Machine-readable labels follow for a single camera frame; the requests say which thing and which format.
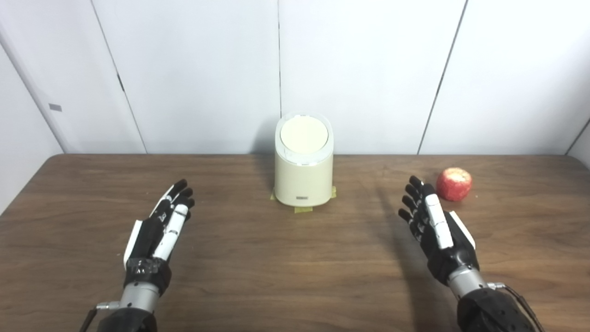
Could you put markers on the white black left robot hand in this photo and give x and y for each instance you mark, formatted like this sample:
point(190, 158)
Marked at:
point(150, 233)

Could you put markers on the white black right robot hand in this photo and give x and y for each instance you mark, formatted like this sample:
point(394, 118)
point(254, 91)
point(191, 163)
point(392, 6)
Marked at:
point(449, 249)

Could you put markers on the red apple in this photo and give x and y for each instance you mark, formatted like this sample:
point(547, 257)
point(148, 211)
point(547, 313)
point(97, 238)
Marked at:
point(454, 184)

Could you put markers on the round cream bin lid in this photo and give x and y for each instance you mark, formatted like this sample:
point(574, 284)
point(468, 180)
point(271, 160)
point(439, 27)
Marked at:
point(304, 134)

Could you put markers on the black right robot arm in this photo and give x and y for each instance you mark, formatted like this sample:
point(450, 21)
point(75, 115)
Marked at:
point(491, 311)

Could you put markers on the cream-colored bin body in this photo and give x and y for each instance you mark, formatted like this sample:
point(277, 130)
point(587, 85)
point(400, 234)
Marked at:
point(303, 182)

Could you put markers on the black wall panel hinge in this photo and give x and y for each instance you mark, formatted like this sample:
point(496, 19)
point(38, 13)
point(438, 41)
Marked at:
point(120, 83)

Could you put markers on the small grey wall label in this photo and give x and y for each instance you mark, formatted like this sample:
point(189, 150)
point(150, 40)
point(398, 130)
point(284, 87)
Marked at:
point(55, 107)

